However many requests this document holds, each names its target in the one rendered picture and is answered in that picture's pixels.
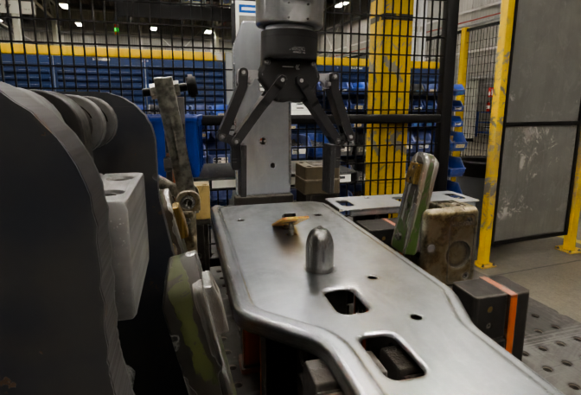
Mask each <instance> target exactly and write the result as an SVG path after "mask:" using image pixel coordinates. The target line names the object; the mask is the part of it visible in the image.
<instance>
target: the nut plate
mask: <svg viewBox="0 0 581 395"><path fill-rule="evenodd" d="M309 218H310V217H309V216H297V217H296V213H285V214H283V215H282V219H280V220H278V221H276V222H274V223H273V224H271V226H283V225H289V223H290V222H292V223H293V225H296V224H298V223H300V222H302V221H304V220H307V219H309Z"/></svg>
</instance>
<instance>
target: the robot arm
mask: <svg viewBox="0 0 581 395"><path fill-rule="evenodd" d="M323 10H324V0H256V26H257V27H258V28H259V29H262V30H263V31H261V48H260V67H259V70H258V71H257V70H247V69H246V68H244V67H242V68H241V69H239V70H238V71H237V73H236V87H235V89H234V92H233V96H232V97H231V99H230V102H229V104H228V107H227V110H226V112H225V115H224V117H223V119H222V121H221V124H220V127H219V129H218V131H217V134H216V137H217V138H218V139H219V140H220V141H221V142H224V143H228V144H229V145H230V165H231V168H232V169H233V170H238V193H239V195H240V197H246V145H245V144H243V143H242V141H243V140H244V139H245V137H246V135H247V134H248V133H249V131H250V130H251V129H252V127H253V126H254V125H255V124H256V122H257V121H258V120H259V118H260V116H261V115H262V114H263V112H264V111H265V109H266V108H267V107H268V105H270V103H271V102H272V101H274V102H277V103H283V102H287V101H288V102H291V103H301V102H303V104H304V105H305V106H306V107H307V109H308V110H309V112H310V114H311V115H312V117H313V118H314V119H315V121H316V123H317V124H318V126H319V127H320V129H321V130H322V132H323V134H324V135H325V137H326V138H327V139H328V141H329V142H330V143H324V144H323V160H322V190H323V191H324V192H326V193H328V194H333V193H334V184H335V168H339V167H340V165H341V148H342V146H343V145H344V144H345V143H346V142H349V141H353V140H354V132H353V129H352V126H351V124H350V121H349V118H348V114H347V111H346V108H345V105H344V103H343V100H342V96H341V93H340V90H339V74H338V73H337V72H333V73H318V71H317V68H316V60H317V32H315V31H317V30H320V29H321V28H322V26H323ZM255 79H258V81H259V83H260V85H261V86H262V87H263V88H264V91H263V93H262V94H261V95H260V97H259V99H258V101H257V102H256V104H255V105H254V106H253V108H252V109H251V110H250V111H249V113H248V114H247V115H246V117H245V119H244V120H243V121H242V123H241V124H240V125H239V127H238V129H237V130H236V131H235V132H234V133H233V134H232V135H230V134H229V132H230V130H231V128H232V125H233V121H234V119H235V118H236V115H237V113H238V110H239V107H240V105H241V102H242V100H243V98H244V96H245V93H246V89H247V87H248V86H250V85H251V84H252V83H253V81H254V80H255ZM318 81H319V82H320V83H321V85H322V88H324V89H325V92H326V95H327V98H328V101H329V105H330V108H331V111H332V113H333V116H334V119H335V122H336V125H337V128H338V131H339V133H340V134H339V133H338V132H337V130H336V129H335V127H334V126H333V124H332V123H331V121H330V120H329V118H328V116H327V114H326V113H325V111H324V110H323V108H322V107H321V105H320V104H319V101H318V98H317V97H316V95H315V94H314V93H313V91H312V90H313V89H314V87H315V86H316V84H317V83H318Z"/></svg>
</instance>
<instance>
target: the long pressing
mask: <svg viewBox="0 0 581 395"><path fill-rule="evenodd" d="M285 213H296V217H297V216H309V217H310V218H309V219H307V220H304V221H302V222H300V223H298V224H296V225H293V226H294V234H295V235H292V236H290V235H287V234H288V229H282V228H284V226H271V224H273V223H274V222H276V221H278V220H280V219H282V215H283V214H285ZM210 214H211V226H212V229H213V234H214V240H215V244H216V248H217V252H218V255H219V259H220V266H221V269H222V273H223V277H224V281H225V285H226V288H227V295H228V299H229V302H230V307H231V311H232V314H233V319H234V321H235V322H236V324H237V325H238V326H239V327H241V328H242V329H244V330H245V331H247V332H249V333H251V334H255V335H258V336H261V337H264V338H266V339H269V340H272V341H276V342H279V343H282V344H285V345H287V346H290V347H294V348H296V349H299V350H302V351H304V352H307V353H310V354H313V355H315V356H316V357H317V358H319V359H320V360H322V361H323V362H324V363H325V364H326V365H327V366H328V367H329V369H330V371H331V372H332V373H333V375H334V377H335V379H336V381H337V383H338V385H339V386H340V387H341V389H342V392H343V394H344V395H565V394H564V393H563V392H561V391H560V390H559V389H557V388H556V387H555V386H553V385H552V384H550V383H549V382H548V381H546V380H545V379H544V378H542V377H541V376H540V375H538V374H537V373H536V372H535V371H534V370H532V369H531V368H530V367H528V366H527V365H525V364H524V363H523V362H521V361H520V360H518V359H517V358H516V357H514V356H513V355H512V354H511V353H510V352H509V351H507V350H506V349H505V348H503V347H502V346H500V345H499V344H498V343H496V342H495V341H493V340H492V339H491V338H489V337H488V336H487V335H485V334H484V333H483V332H482V331H481V330H480V329H479V328H478V327H477V326H476V325H475V324H474V323H473V322H472V321H471V319H470V317H469V315H468V313H467V311H466V309H465V308H464V306H463V304H462V302H461V300H460V299H459V297H458V295H457V294H456V293H455V292H454V291H453V290H452V289H451V288H450V287H448V286H447V285H446V284H444V283H442V282H441V281H439V280H438V279H436V278H435V277H434V276H432V275H431V274H429V273H428V272H427V271H425V270H423V269H422V268H420V267H419V266H417V265H416V264H414V263H413V262H412V261H411V260H409V259H408V258H406V257H404V256H403V255H401V254H400V253H398V252H396V251H395V250H394V249H393V248H392V247H390V246H389V245H387V244H385V243H384V242H382V241H381V240H379V239H377V238H376V237H374V236H373V235H372V234H371V233H369V232H368V231H366V230H365V229H363V228H362V227H360V226H358V225H357V224H356V223H354V222H353V221H352V220H350V219H349V218H347V217H346V216H344V215H343V214H341V213H339V212H338V211H337V210H335V209H334V208H332V207H331V206H330V205H328V204H326V203H323V202H318V201H296V202H282V203H268V204H254V205H239V206H227V207H223V206H220V205H215V206H213V207H211V208H210ZM317 214H319V215H317ZM238 220H243V221H238ZM318 226H322V227H325V228H327V229H328V230H329V231H330V233H331V235H332V238H333V241H334V270H333V271H332V272H330V273H327V274H314V273H310V272H308V271H306V270H305V246H306V240H307V237H308V234H309V232H310V231H311V230H312V229H313V228H315V227H318ZM369 277H376V279H370V278H369ZM337 291H349V292H351V293H353V294H354V295H355V296H356V297H357V298H358V300H359V301H360V302H361V303H362V304H363V305H364V306H365V307H366V308H367V310H368V311H367V312H364V313H359V314H352V315H344V314H340V313H338V312H337V311H336V310H335V308H334V307H333V306H332V304H331V303H330V302H329V300H328V299H327V297H326V296H325V294H327V293H329V292H337ZM412 315H418V316H420V317H421V318H422V319H421V320H415V319H412V318H411V316H412ZM381 336H385V337H390V338H392V339H394V340H396V342H398V344H399V345H400V346H401V347H402V348H403V349H404V350H405V351H406V352H407V354H408V355H409V356H410V357H411V358H412V359H413V360H414V361H415V363H416V364H417V365H418V366H419V367H420V368H421V369H422V370H423V372H424V374H425V375H424V376H422V377H419V378H415V379H407V380H393V379H389V378H388V377H386V376H385V375H384V374H383V372H382V371H381V370H380V369H379V368H378V366H377V365H376V364H375V362H374V361H373V359H372V358H371V357H370V355H369V354H368V353H367V351H366V350H365V348H364V347H363V346H362V345H361V341H363V340H365V339H369V338H375V337H381Z"/></svg>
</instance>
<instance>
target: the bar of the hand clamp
mask: <svg viewBox="0 0 581 395"><path fill-rule="evenodd" d="M153 80H154V83H153V84H149V87H150V88H144V89H142V91H143V95H144V97H149V96H151V97H152V99H157V101H158V104H159V109H160V113H161V117H162V121H163V128H164V133H165V137H166V141H167V145H168V150H169V157H170V161H171V166H172V169H173V174H174V178H175V182H176V190H177V193H178V194H179V193H181V192H182V191H184V190H193V191H195V184H194V179H193V175H192V171H191V167H190V162H189V158H188V150H187V145H186V141H185V136H184V132H183V128H182V120H181V116H180V112H179V107H178V103H177V98H176V96H181V92H185V91H188V95H189V96H191V98H196V95H197V94H198V90H197V85H196V80H195V76H192V74H187V77H186V78H185V80H186V83H181V84H179V83H178V80H173V79H172V77H171V76H169V77H156V78H154V79H153Z"/></svg>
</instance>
